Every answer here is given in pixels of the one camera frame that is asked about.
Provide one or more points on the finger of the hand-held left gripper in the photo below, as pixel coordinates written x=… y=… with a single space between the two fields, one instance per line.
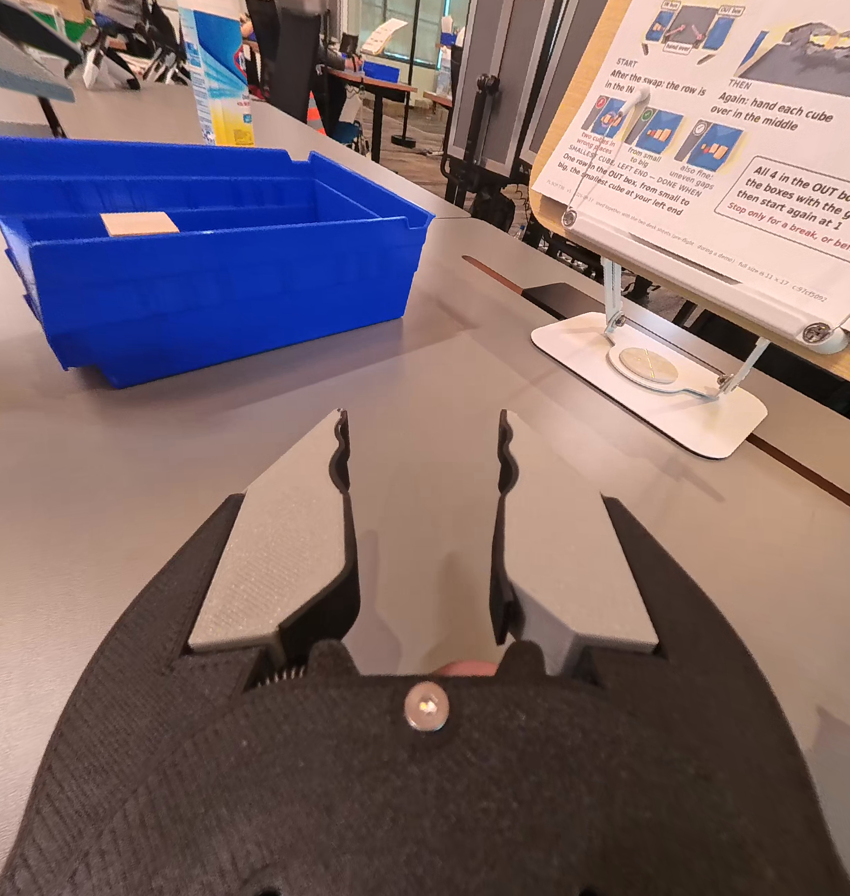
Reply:
x=26 y=31
x=19 y=70

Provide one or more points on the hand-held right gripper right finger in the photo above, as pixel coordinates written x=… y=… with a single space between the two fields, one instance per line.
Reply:
x=572 y=560

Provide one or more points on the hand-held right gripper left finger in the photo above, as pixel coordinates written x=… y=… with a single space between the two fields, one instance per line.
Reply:
x=278 y=560

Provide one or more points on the large natural wooden cube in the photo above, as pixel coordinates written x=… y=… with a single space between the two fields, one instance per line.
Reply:
x=139 y=224

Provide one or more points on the blue plastic bin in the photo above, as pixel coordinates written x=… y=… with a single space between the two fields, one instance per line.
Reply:
x=222 y=294

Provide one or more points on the grey desk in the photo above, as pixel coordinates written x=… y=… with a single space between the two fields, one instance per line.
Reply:
x=187 y=455

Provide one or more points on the instruction sheet on stand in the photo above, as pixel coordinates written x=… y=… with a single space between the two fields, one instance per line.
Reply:
x=677 y=399

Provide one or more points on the white blue wipes canister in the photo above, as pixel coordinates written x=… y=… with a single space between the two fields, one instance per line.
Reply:
x=218 y=84

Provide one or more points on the orange traffic cone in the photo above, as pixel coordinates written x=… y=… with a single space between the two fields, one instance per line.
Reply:
x=315 y=112

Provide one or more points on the small wooden table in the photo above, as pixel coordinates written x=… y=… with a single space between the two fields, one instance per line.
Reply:
x=376 y=84

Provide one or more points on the small blue bin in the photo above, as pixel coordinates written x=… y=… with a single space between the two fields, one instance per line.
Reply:
x=381 y=70

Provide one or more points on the printed instruction sheet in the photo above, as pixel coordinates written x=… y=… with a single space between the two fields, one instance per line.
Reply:
x=747 y=175

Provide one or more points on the black perforated stand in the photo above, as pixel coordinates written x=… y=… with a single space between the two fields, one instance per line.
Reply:
x=484 y=133

